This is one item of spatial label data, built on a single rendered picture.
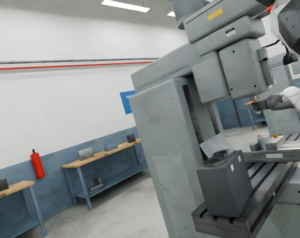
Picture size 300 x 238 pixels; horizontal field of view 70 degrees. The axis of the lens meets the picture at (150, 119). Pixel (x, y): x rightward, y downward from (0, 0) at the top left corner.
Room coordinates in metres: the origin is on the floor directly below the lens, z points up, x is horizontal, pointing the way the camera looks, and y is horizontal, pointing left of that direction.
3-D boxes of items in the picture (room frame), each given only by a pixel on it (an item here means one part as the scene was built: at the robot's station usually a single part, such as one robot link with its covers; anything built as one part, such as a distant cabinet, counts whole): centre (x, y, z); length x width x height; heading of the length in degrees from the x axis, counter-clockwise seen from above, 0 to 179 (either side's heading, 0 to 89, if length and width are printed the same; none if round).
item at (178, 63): (1.64, -0.29, 1.66); 0.80 x 0.23 x 0.20; 43
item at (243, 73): (1.28, -0.63, 1.47); 0.21 x 0.19 x 0.32; 133
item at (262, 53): (1.19, -0.71, 1.45); 0.04 x 0.04 x 0.21; 43
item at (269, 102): (1.19, -0.67, 1.24); 0.13 x 0.12 x 0.10; 112
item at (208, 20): (1.28, -0.62, 1.81); 0.47 x 0.26 x 0.16; 43
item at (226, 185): (0.88, -0.23, 1.03); 0.22 x 0.12 x 0.20; 141
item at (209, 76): (1.42, -0.50, 1.47); 0.24 x 0.19 x 0.26; 133
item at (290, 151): (1.23, -0.63, 0.98); 0.35 x 0.15 x 0.11; 41
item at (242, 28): (1.31, -0.60, 1.68); 0.34 x 0.24 x 0.10; 43
